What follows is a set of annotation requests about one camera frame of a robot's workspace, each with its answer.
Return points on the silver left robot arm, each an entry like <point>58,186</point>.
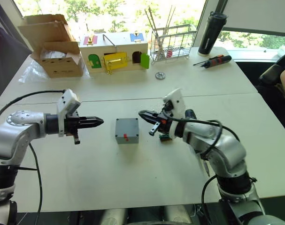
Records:
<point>15,136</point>

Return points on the person in dark clothing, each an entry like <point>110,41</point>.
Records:
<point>6,61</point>

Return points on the grey metal box lid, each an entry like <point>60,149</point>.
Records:
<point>127,126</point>

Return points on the small red item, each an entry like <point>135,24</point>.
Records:
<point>170,52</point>

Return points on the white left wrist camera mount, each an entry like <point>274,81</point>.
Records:
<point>68,100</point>

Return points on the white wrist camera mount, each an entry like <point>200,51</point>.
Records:
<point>177,100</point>
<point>68,100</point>

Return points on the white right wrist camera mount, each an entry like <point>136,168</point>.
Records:
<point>177,100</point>

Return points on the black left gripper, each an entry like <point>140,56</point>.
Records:
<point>71,124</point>

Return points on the black tumbler bottle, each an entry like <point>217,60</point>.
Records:
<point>211,32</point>

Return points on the wooden lock box toy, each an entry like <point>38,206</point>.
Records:
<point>123,44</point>

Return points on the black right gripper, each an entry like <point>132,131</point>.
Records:
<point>164,122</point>

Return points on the grey rounded shape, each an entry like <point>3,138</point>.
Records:
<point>177,215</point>
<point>114,216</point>

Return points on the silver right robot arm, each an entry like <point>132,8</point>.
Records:
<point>226,150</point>

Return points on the small round metal disc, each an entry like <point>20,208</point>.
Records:
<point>160,75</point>

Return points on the clear plastic sheet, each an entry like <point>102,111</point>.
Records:
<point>30,72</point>

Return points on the clear plastic bag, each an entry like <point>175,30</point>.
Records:
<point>53,54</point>

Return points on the black chair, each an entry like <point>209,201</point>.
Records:
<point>270,73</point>

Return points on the brown cardboard box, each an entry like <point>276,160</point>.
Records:
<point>53,35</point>

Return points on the grey metal box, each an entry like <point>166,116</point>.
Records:
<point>133,142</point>

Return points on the black orange screwdriver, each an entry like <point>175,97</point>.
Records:
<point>217,61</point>

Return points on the thin wooden stick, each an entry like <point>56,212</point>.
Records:
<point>149,23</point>
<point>169,18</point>
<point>153,23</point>

